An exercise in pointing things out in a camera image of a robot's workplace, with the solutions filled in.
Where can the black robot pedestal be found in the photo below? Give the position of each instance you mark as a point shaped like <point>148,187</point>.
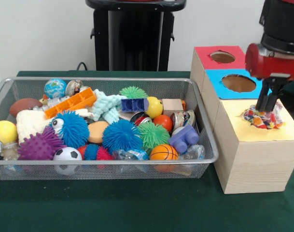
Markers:
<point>134,36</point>

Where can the brown toy football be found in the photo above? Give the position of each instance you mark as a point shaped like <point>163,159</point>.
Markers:
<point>23,106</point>

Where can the green puffer ball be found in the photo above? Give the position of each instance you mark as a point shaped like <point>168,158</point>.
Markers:
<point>154,135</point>

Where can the purple spiky ball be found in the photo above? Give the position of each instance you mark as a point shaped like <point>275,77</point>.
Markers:
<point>38,146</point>

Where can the long orange building block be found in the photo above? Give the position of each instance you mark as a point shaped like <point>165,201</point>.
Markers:
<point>69,102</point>

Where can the orange basketball toy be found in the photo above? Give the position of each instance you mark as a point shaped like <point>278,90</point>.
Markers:
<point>164,152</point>

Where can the dark green table cloth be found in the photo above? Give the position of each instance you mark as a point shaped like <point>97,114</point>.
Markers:
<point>137,205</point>

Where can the colourful spotted paper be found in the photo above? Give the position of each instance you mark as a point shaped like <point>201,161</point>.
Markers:
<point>260,120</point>

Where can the blue puffer ball with eye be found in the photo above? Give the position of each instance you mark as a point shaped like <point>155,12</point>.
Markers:
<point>72,130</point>

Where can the black and white soccer ball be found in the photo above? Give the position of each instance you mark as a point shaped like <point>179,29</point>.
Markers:
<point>67,154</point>

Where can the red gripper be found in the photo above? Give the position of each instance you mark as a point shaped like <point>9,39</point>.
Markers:
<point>277,67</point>

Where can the lavender building block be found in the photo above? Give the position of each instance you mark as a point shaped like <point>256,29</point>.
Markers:
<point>185,140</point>

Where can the wooden box with three holes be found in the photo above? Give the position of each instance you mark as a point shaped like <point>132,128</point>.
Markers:
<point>257,164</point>

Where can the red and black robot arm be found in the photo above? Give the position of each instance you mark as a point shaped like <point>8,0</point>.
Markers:
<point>284,24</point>

